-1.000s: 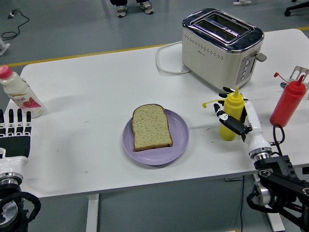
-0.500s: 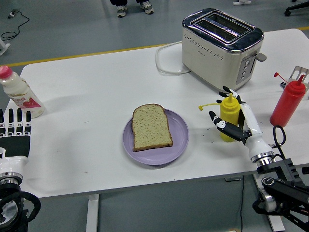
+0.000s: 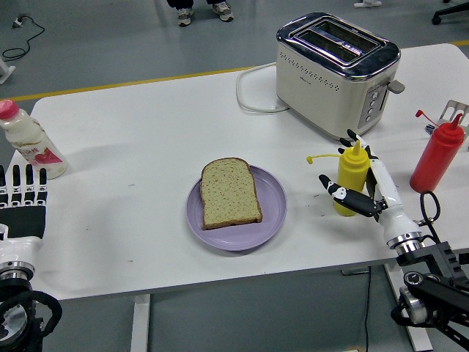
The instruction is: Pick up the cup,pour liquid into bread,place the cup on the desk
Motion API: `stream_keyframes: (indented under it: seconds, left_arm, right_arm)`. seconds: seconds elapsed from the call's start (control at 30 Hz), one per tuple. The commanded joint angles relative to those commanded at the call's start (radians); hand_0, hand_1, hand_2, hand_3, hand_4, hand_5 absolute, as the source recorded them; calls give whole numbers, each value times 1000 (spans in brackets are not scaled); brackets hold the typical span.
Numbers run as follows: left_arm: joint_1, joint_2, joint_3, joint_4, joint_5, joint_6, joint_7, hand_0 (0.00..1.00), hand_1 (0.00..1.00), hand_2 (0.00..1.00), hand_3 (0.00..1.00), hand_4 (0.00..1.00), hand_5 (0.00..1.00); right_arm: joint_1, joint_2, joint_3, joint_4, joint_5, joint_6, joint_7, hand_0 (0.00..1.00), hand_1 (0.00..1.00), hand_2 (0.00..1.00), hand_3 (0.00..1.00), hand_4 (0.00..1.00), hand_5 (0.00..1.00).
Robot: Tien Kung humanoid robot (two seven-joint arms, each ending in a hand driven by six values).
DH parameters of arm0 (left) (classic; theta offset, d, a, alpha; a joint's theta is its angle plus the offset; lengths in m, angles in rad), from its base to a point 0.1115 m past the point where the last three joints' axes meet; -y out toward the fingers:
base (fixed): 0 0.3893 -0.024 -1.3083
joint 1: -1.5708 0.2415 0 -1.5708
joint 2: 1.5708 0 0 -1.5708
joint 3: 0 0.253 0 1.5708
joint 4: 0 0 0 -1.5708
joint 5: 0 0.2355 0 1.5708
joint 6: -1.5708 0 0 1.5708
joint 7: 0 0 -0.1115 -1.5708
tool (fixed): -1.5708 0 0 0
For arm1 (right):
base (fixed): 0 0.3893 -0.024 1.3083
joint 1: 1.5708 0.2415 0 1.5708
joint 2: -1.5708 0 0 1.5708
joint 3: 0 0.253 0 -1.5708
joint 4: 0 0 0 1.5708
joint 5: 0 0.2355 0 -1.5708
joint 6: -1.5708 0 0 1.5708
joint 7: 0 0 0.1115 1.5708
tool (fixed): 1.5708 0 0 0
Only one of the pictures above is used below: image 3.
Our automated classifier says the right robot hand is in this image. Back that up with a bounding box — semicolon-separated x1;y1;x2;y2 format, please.
317;128;422;246

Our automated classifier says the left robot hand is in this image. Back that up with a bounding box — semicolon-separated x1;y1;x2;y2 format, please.
0;164;49;267

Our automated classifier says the yellow squeeze bottle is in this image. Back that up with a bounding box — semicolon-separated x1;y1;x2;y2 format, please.
306;139;371;218

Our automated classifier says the slice of bread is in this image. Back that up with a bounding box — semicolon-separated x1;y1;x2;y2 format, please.
199;157;264;231

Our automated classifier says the white table leg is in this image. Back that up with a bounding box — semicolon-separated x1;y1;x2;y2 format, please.
383;263;435;351
130;293;152;352

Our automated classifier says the red squeeze bottle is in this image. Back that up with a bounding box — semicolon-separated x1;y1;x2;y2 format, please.
409;109;466;194

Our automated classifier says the milk bottle with pink cap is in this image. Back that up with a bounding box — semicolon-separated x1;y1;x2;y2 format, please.
0;99;70;181

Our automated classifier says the metal spatula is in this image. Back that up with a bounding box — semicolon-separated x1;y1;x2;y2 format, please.
424;99;469;153

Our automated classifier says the purple plate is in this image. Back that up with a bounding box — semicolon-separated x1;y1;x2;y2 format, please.
185;164;289;253

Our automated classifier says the cream and chrome toaster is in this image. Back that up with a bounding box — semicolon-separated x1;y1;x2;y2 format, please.
275;12;407;140

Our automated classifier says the white stand base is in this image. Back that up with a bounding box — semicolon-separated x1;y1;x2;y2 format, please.
0;58;18;86

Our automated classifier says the black office chair base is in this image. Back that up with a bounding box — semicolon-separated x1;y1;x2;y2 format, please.
431;0;469;26

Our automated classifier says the grey sneaker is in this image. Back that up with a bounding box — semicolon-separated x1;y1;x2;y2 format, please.
177;7;195;27
212;1;235;23

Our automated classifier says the black cable under table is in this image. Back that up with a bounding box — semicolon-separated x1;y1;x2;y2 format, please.
363;266;373;352

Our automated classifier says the black floor cable with plug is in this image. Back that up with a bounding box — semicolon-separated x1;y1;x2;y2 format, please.
2;13;46;60

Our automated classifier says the white toaster cord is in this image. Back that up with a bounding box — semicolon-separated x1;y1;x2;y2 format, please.
235;62;291;114

